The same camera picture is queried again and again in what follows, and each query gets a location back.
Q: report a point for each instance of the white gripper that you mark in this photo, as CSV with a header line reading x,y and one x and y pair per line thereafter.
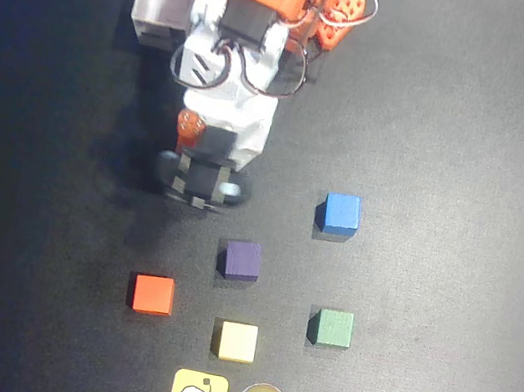
x,y
214,143

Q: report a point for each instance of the purple wooden cube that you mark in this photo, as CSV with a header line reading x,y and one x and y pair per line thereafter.
x,y
241,259

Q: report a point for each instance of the orange wooden cube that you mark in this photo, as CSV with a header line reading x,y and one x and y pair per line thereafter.
x,y
153,293

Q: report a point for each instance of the blue wooden cube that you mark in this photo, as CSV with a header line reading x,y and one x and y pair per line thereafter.
x,y
341,213

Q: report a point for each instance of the yellow wooden cube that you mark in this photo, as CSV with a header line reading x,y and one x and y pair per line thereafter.
x,y
237,341

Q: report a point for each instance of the green wooden cube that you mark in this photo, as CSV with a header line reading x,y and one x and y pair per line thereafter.
x,y
332,328

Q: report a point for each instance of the white open cardboard box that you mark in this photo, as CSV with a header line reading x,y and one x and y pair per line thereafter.
x,y
162,0

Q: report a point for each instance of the dark grey felt mat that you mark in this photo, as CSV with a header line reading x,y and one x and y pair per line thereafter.
x,y
446,188

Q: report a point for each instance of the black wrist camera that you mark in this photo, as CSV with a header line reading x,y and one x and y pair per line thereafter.
x,y
201,177

